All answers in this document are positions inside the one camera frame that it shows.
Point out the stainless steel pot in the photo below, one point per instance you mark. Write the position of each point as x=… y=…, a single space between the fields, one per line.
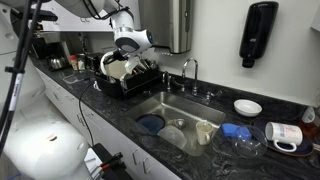
x=146 y=65

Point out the black wall soap dispenser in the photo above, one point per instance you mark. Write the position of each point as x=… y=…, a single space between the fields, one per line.
x=258 y=30

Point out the steel kettle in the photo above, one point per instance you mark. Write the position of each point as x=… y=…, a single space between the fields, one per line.
x=56 y=63

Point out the amber dish soap bottle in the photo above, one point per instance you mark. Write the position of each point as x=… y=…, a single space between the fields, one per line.
x=308 y=115

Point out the chrome gooseneck faucet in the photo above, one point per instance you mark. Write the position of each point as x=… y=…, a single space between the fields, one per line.
x=195 y=76

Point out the red lidded jar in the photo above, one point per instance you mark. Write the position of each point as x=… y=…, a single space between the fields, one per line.
x=73 y=62

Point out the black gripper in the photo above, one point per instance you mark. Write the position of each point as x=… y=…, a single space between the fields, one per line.
x=120 y=56

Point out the white printed mug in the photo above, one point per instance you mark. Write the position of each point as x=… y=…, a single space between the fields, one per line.
x=283 y=133

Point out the black red clamp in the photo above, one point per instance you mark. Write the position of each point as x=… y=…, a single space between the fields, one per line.
x=111 y=160

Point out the clear glass bowl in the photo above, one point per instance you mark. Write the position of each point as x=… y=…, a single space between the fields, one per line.
x=240 y=148

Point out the large cream plate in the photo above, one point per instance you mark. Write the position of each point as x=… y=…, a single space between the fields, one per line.
x=118 y=70

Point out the black coffee maker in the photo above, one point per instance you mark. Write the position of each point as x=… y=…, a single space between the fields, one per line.
x=48 y=50

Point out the black dish rack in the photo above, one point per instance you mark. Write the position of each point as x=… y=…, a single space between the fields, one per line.
x=140 y=83

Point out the dark blue round plate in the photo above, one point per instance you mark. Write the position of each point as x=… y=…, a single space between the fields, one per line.
x=150 y=123

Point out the small white bowl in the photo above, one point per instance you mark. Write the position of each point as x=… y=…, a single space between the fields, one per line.
x=247 y=107

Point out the blue sponge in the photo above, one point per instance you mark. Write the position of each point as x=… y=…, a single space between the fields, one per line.
x=229 y=130

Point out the glass spice jar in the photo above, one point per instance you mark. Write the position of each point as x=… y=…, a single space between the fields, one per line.
x=81 y=63

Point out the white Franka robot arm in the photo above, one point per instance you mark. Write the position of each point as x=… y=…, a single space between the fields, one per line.
x=43 y=150

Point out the metal sink drain strainer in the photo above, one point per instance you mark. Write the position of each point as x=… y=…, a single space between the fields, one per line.
x=179 y=124

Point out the dark plate under mug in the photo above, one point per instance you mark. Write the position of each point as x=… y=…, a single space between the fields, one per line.
x=305 y=148

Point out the black stereo camera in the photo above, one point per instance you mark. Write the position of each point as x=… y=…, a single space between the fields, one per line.
x=48 y=15

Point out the stainless steel sink basin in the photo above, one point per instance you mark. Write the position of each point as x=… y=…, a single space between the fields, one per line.
x=180 y=106

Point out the small chrome side faucet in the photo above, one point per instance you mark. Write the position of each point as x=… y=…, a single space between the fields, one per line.
x=167 y=81

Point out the grey base cabinets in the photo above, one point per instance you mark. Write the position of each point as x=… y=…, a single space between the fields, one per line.
x=110 y=133

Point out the cream ceramic mug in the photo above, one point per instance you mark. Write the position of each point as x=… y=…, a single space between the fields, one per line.
x=202 y=133

